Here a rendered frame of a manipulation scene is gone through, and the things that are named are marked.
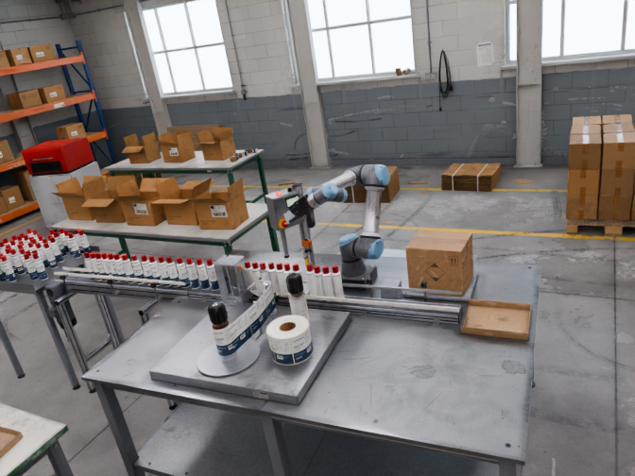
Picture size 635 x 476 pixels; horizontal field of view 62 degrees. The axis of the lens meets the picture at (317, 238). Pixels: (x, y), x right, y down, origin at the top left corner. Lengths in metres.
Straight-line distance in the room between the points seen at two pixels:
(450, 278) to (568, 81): 5.11
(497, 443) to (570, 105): 6.04
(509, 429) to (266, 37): 7.56
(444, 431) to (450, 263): 0.99
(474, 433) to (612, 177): 3.80
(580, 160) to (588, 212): 0.52
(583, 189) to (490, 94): 2.63
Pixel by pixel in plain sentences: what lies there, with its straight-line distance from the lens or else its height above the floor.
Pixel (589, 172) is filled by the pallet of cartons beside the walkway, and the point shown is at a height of 0.62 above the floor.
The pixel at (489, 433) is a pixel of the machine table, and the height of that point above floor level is 0.83.
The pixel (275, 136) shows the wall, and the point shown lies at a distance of 9.17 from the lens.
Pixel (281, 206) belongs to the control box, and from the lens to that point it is 2.84.
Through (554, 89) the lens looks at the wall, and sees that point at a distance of 7.68.
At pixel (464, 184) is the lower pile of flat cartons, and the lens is 6.99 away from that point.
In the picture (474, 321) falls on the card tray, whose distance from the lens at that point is 2.76.
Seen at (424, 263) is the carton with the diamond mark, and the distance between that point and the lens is 2.89.
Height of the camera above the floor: 2.33
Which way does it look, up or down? 23 degrees down
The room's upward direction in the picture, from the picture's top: 9 degrees counter-clockwise
